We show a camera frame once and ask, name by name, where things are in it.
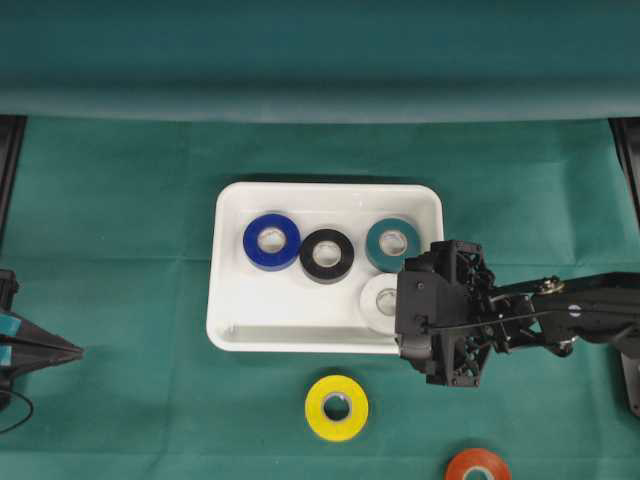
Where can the white plastic tray case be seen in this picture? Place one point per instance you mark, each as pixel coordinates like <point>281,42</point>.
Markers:
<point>250,309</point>

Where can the black aluminium frame rail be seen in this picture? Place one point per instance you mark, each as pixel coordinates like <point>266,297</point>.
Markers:
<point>11,139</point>

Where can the black tape roll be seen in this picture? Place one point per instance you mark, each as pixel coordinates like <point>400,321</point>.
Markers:
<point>326,256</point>

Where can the green tape roll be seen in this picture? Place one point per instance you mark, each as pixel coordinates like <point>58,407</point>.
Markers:
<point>389,242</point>

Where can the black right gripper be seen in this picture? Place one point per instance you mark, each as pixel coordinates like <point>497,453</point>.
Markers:
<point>441,296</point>

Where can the blue tape roll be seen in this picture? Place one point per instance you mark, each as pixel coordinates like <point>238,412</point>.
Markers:
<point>271,242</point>

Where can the red orange tape roll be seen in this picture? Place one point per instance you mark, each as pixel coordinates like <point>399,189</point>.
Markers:
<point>477,463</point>

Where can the green backdrop sheet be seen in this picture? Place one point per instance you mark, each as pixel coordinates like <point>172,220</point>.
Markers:
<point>321,61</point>

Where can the black right frame rail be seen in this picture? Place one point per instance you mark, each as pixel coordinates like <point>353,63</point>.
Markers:
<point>626,134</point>

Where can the yellow tape roll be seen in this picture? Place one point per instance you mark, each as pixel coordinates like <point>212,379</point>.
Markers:
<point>336,408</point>

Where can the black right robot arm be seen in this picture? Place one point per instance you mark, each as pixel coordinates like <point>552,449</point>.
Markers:
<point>552,314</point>

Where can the green table cloth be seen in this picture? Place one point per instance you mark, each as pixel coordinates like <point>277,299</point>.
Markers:
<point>110,233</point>

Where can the white tape roll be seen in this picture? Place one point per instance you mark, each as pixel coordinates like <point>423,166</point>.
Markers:
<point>378,303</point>

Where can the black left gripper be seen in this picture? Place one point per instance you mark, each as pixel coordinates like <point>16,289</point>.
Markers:
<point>42,351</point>

